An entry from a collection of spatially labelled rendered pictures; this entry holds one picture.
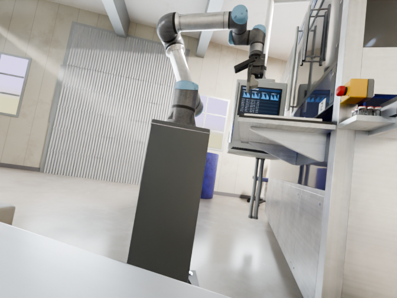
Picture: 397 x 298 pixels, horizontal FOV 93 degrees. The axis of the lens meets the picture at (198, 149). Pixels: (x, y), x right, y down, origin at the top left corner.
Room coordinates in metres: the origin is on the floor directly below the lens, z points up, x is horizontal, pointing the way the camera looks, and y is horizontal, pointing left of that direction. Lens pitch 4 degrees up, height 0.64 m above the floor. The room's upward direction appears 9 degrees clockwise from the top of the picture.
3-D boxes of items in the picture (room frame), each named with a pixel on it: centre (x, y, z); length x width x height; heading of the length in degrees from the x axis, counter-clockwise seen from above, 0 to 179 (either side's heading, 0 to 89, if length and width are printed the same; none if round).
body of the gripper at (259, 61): (0.96, -0.23, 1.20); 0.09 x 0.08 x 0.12; 75
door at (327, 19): (1.01, -0.63, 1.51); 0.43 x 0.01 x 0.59; 165
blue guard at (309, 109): (1.74, -0.81, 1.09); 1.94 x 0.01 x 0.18; 165
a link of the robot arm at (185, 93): (0.90, 0.10, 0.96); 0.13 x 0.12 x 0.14; 168
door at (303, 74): (1.45, -0.74, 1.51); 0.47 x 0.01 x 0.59; 165
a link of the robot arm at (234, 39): (0.96, -0.13, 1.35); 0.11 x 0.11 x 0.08; 78
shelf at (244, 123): (1.14, -0.48, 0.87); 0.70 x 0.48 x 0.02; 165
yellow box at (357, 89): (0.69, -0.56, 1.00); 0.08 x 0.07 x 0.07; 75
